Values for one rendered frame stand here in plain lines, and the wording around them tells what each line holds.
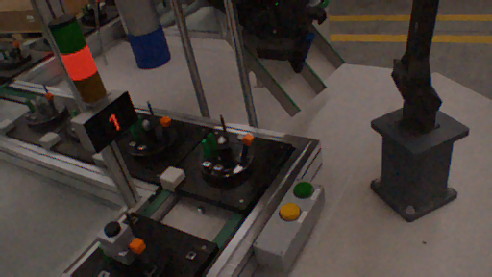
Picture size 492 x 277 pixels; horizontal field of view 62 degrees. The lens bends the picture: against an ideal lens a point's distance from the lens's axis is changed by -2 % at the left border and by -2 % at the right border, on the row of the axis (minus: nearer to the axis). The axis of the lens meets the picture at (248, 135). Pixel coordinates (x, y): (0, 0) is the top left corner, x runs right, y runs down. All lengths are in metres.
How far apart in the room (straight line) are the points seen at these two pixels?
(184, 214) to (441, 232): 0.58
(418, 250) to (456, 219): 0.13
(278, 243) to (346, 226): 0.21
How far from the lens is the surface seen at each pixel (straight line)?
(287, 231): 0.87
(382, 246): 0.97
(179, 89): 1.66
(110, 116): 0.86
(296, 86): 1.18
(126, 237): 0.81
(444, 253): 0.98
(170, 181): 1.01
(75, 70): 0.81
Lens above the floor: 1.62
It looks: 35 degrees down
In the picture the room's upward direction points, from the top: 12 degrees counter-clockwise
